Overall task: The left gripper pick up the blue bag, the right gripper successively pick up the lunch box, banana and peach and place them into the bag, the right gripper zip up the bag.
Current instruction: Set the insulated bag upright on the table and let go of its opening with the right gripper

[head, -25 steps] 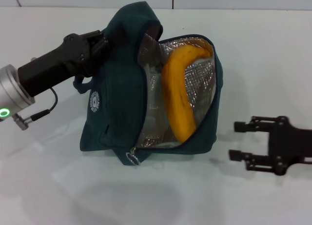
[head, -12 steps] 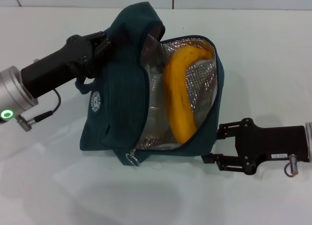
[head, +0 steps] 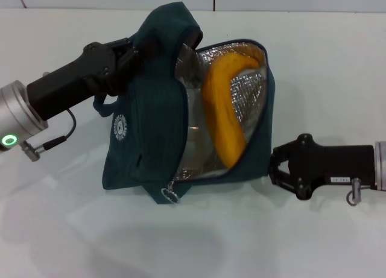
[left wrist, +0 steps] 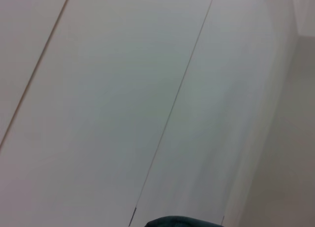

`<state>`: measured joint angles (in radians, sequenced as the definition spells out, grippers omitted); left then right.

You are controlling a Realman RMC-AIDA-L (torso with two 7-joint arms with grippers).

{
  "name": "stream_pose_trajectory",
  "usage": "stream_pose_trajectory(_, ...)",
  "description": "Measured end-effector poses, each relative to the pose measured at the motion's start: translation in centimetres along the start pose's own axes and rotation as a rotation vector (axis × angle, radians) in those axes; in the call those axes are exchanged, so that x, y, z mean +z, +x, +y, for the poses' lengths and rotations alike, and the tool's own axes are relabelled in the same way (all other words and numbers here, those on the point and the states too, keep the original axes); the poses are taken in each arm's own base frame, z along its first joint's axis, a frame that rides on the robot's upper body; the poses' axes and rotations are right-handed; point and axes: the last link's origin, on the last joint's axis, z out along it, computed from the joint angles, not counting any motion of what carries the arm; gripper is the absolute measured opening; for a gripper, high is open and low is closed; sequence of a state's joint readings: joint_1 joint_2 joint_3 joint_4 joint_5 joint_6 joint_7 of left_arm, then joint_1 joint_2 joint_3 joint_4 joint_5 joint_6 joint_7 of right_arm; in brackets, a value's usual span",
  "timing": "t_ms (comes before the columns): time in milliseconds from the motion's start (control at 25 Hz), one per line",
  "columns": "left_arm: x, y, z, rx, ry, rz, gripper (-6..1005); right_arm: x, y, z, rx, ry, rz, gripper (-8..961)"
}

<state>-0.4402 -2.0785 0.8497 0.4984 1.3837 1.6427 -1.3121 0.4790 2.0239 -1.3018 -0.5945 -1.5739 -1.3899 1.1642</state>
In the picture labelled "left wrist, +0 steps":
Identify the dark teal insulated lunch bag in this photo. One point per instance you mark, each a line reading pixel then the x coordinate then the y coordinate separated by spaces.
pixel 177 222

